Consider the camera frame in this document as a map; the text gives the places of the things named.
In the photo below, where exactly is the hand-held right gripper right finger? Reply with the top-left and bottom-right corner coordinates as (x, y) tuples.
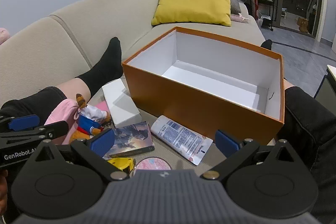
(201, 130), (296, 182)

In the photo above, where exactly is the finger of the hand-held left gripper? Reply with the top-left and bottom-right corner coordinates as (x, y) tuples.
(0, 121), (69, 147)
(0, 114), (40, 132)

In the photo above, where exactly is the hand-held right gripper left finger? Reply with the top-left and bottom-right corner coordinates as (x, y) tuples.
(31, 129), (130, 182)

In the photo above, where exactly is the pink fabric pouch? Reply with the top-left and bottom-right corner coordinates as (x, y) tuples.
(44, 98), (80, 145)

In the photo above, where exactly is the plush doll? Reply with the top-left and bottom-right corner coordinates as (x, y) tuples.
(70, 93), (112, 141)

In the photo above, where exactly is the yellow tape measure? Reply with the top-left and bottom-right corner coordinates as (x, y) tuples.
(105, 157), (136, 174)

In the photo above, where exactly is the grey photo card box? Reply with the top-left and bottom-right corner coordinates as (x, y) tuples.
(102, 121), (155, 159)

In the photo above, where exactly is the white rectangular box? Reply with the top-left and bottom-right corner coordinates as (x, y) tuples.
(102, 78), (142, 129)

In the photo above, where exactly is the white lotion tube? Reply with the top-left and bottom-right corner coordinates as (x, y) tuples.
(150, 115), (214, 166)

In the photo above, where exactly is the pink round compact mirror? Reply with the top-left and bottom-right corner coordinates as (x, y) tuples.
(133, 156), (172, 177)

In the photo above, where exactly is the orange cardboard box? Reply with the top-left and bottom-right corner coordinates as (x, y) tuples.
(122, 26), (285, 146)

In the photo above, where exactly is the person's left hand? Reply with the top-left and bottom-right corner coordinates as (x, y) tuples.
(0, 169), (8, 211)

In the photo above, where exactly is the pink plush cushion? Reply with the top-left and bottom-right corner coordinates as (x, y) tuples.
(0, 28), (10, 45)

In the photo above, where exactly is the beige sofa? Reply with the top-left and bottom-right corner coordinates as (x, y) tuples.
(0, 0), (266, 180)

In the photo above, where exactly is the white side table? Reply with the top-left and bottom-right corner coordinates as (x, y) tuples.
(314, 65), (336, 109)

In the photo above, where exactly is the pink cloth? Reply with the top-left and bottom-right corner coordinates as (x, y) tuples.
(231, 13), (250, 23)

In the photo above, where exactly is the houndstooth pillow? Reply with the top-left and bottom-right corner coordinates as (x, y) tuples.
(230, 0), (241, 14)

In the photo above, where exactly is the yellow pillow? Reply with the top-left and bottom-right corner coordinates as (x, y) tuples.
(151, 0), (232, 27)

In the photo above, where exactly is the black rack cart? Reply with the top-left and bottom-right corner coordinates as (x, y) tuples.
(246, 0), (275, 31)

